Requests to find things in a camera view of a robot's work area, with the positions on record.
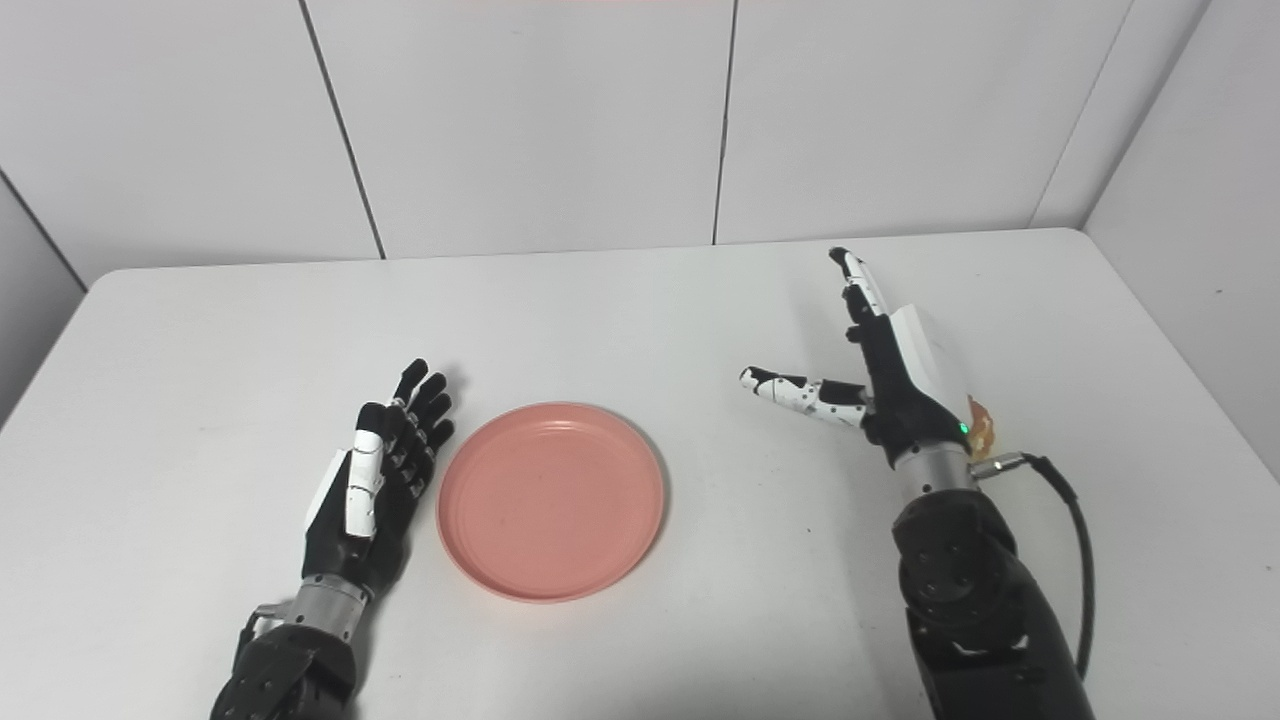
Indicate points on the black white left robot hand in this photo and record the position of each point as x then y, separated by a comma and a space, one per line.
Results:
335, 530

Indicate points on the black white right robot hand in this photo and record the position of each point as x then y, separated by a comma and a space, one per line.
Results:
910, 390

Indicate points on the golden cream puff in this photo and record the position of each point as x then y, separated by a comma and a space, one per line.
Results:
982, 425

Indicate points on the pink round plate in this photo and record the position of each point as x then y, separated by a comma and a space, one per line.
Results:
550, 500

